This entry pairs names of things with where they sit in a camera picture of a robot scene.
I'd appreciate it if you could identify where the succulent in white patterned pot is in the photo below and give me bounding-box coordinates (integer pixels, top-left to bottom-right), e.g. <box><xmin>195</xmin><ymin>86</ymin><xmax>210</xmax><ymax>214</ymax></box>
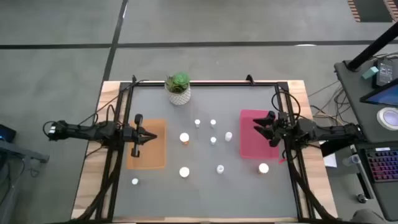
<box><xmin>164</xmin><ymin>72</ymin><xmax>192</xmax><ymax>106</ymax></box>

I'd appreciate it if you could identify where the white tape roll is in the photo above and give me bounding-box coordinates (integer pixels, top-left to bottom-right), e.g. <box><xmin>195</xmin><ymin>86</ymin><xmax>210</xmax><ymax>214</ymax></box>
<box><xmin>376</xmin><ymin>106</ymin><xmax>398</xmax><ymax>131</ymax></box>

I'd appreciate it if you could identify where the black electronic device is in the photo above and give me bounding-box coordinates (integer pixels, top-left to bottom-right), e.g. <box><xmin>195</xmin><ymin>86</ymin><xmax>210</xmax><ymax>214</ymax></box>
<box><xmin>372</xmin><ymin>58</ymin><xmax>396</xmax><ymax>88</ymax></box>

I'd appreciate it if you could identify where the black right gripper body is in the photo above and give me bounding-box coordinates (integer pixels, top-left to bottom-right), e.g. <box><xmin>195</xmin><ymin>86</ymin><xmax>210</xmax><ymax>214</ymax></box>
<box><xmin>267</xmin><ymin>111</ymin><xmax>292</xmax><ymax>147</ymax></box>

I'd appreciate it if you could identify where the small teal box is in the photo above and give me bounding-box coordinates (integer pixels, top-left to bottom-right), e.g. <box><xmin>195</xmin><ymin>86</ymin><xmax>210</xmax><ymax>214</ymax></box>
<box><xmin>361</xmin><ymin>66</ymin><xmax>379</xmax><ymax>80</ymax></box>

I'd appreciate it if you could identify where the white paper sheet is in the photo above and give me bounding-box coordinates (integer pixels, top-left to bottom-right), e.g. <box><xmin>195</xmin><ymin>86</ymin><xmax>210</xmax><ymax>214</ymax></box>
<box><xmin>323</xmin><ymin>152</ymin><xmax>338</xmax><ymax>169</ymax></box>

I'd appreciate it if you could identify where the dark mat with striped edge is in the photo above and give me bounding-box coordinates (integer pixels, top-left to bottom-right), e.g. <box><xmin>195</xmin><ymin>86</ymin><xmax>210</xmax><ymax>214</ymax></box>
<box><xmin>347</xmin><ymin>0</ymin><xmax>398</xmax><ymax>23</ymax></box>

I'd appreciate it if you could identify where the dark grey side desk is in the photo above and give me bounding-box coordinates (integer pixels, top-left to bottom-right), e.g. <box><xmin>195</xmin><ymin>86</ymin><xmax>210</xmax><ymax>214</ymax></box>
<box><xmin>334</xmin><ymin>58</ymin><xmax>398</xmax><ymax>144</ymax></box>

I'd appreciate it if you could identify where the translucent pink plastic bin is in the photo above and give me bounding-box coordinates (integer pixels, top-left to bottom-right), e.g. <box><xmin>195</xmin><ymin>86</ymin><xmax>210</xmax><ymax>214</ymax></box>
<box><xmin>239</xmin><ymin>108</ymin><xmax>281</xmax><ymax>161</ymax></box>

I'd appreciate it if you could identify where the translucent orange plastic bin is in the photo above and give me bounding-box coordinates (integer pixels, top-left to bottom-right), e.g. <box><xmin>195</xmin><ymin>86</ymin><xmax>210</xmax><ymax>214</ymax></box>
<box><xmin>126</xmin><ymin>118</ymin><xmax>167</xmax><ymax>170</ymax></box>

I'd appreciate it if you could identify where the black aluminium table frame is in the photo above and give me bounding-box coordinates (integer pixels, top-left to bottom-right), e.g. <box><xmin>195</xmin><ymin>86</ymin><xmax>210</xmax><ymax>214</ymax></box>
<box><xmin>74</xmin><ymin>80</ymin><xmax>335</xmax><ymax>223</ymax></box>

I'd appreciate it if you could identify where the grey table mat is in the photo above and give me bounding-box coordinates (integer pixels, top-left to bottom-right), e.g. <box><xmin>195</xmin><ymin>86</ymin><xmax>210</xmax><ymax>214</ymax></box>
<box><xmin>113</xmin><ymin>86</ymin><xmax>299</xmax><ymax>218</ymax></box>

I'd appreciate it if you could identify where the grey metal bench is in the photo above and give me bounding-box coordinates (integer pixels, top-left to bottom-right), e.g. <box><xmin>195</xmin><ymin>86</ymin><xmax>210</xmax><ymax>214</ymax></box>
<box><xmin>0</xmin><ymin>139</ymin><xmax>50</xmax><ymax>224</ymax></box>

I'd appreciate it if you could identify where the dark device with blue screen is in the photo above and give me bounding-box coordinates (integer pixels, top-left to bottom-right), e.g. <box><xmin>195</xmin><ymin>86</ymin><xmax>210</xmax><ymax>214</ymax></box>
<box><xmin>0</xmin><ymin>123</ymin><xmax>17</xmax><ymax>143</ymax></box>

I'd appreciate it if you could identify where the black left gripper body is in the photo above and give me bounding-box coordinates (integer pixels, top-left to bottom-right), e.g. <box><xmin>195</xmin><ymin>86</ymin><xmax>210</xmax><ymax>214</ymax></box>
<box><xmin>123</xmin><ymin>113</ymin><xmax>147</xmax><ymax>158</ymax></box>

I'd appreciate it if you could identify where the tablet with blue screen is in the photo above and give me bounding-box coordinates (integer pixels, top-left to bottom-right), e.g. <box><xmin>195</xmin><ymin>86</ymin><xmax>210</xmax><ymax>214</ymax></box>
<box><xmin>359</xmin><ymin>81</ymin><xmax>398</xmax><ymax>107</ymax></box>

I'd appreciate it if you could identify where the black slanted pole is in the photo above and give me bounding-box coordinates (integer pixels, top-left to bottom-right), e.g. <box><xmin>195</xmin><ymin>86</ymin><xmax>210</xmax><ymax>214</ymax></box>
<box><xmin>346</xmin><ymin>21</ymin><xmax>398</xmax><ymax>72</ymax></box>

